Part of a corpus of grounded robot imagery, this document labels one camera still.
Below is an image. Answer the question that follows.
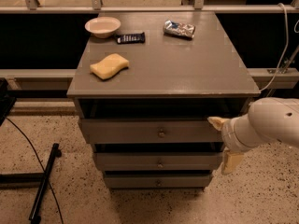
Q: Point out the black metal stand base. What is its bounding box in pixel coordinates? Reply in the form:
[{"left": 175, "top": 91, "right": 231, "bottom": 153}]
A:
[{"left": 0, "top": 143, "right": 62, "bottom": 224}]

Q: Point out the crumpled silver chip bag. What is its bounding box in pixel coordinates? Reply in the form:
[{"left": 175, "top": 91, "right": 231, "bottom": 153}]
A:
[{"left": 163, "top": 20, "right": 195, "bottom": 39}]

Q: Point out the grey bottom drawer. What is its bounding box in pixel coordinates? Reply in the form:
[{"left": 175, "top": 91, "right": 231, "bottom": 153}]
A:
[{"left": 104, "top": 174, "right": 212, "bottom": 189}]

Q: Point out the black equipment at left edge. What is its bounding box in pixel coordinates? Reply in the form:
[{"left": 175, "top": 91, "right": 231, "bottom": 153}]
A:
[{"left": 0, "top": 78, "right": 16, "bottom": 126}]

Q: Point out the yellow sponge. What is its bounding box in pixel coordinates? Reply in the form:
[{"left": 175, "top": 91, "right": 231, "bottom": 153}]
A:
[{"left": 90, "top": 53, "right": 129, "bottom": 80}]

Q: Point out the white ceramic bowl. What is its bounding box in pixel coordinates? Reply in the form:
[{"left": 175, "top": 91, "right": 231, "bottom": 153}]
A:
[{"left": 85, "top": 17, "right": 121, "bottom": 38}]

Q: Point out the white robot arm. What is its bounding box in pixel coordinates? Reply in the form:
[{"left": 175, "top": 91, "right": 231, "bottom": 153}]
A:
[{"left": 207, "top": 97, "right": 299, "bottom": 175}]

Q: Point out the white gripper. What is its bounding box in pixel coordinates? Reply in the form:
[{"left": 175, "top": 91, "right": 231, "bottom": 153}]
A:
[{"left": 207, "top": 115, "right": 265, "bottom": 175}]

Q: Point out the white cable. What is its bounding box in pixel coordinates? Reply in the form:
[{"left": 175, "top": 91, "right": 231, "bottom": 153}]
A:
[{"left": 260, "top": 2, "right": 291, "bottom": 92}]

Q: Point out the grey middle drawer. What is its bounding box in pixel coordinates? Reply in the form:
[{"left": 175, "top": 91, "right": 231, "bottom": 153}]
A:
[{"left": 93, "top": 152, "right": 222, "bottom": 171}]

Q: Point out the metal railing frame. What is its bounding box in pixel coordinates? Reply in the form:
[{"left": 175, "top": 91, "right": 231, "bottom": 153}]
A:
[{"left": 0, "top": 0, "right": 299, "bottom": 15}]

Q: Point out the grey top drawer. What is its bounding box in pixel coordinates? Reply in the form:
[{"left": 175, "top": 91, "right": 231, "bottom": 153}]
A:
[{"left": 78, "top": 119, "right": 222, "bottom": 144}]

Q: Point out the black floor cable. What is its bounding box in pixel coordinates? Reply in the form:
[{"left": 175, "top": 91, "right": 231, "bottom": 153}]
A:
[{"left": 5, "top": 117, "right": 64, "bottom": 224}]

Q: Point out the grey wooden drawer cabinet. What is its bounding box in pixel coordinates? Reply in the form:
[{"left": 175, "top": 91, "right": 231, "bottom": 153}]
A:
[{"left": 67, "top": 12, "right": 260, "bottom": 177}]

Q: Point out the grey drawer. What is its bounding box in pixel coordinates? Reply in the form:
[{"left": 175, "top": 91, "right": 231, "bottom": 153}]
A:
[
  {"left": 93, "top": 152, "right": 222, "bottom": 171},
  {"left": 78, "top": 119, "right": 222, "bottom": 144},
  {"left": 104, "top": 174, "right": 212, "bottom": 189}
]

